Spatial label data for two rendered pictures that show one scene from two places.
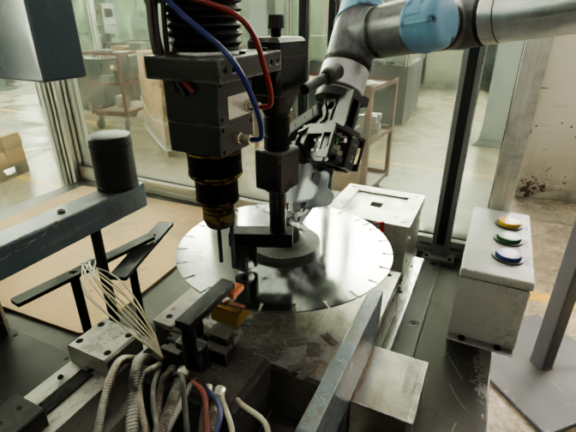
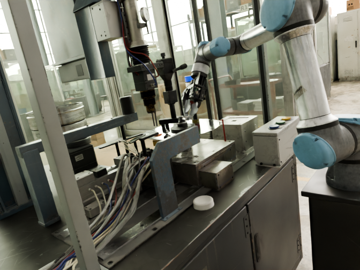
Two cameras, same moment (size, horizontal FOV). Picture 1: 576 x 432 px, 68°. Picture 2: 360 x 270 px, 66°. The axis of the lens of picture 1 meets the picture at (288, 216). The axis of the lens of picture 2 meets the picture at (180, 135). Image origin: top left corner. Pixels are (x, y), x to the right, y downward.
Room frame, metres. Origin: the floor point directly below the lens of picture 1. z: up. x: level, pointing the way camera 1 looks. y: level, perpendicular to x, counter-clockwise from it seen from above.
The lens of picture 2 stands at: (-0.56, -0.32, 1.21)
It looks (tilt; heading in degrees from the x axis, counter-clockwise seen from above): 14 degrees down; 17
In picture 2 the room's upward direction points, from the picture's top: 10 degrees counter-clockwise
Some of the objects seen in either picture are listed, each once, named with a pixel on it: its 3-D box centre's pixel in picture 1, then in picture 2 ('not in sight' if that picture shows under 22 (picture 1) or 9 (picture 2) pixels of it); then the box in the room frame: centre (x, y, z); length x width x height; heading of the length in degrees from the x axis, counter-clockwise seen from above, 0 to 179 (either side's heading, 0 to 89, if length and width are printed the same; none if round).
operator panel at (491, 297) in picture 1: (491, 272); (278, 139); (0.70, -0.39, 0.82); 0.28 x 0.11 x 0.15; 154
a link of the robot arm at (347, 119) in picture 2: not in sight; (349, 134); (0.39, -0.59, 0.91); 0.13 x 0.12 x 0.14; 133
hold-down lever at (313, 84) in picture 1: (309, 77); (176, 68); (0.52, -0.03, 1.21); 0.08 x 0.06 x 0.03; 154
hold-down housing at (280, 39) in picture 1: (276, 110); (167, 79); (0.50, 0.01, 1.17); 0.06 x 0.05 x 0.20; 145
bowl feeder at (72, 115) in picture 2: not in sight; (63, 137); (0.75, 0.78, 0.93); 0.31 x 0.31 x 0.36
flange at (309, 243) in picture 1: (284, 237); (182, 125); (0.58, 0.01, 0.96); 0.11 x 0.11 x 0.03
